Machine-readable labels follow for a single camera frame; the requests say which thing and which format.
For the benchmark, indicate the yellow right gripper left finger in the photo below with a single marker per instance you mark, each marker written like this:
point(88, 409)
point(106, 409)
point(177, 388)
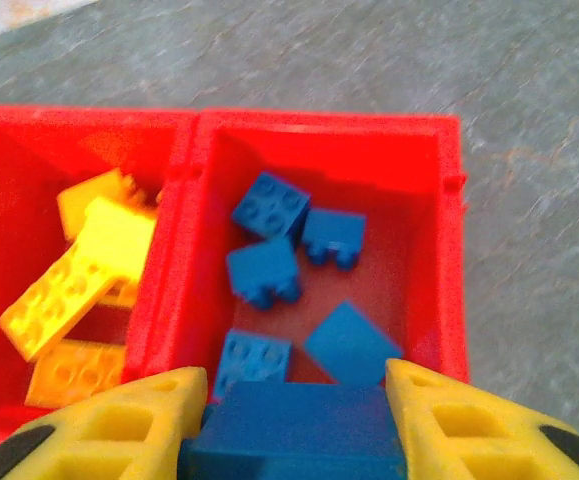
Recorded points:
point(94, 435)

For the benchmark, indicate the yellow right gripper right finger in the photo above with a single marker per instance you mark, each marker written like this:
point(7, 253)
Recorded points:
point(469, 435)

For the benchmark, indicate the yellow long lego brick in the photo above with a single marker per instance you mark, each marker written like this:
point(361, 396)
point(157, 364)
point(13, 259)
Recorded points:
point(64, 300)
point(84, 192)
point(76, 372)

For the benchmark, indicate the blue lego brick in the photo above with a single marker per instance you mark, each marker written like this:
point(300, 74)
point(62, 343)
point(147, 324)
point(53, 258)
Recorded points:
point(334, 237)
point(264, 272)
point(294, 430)
point(271, 205)
point(251, 360)
point(351, 345)

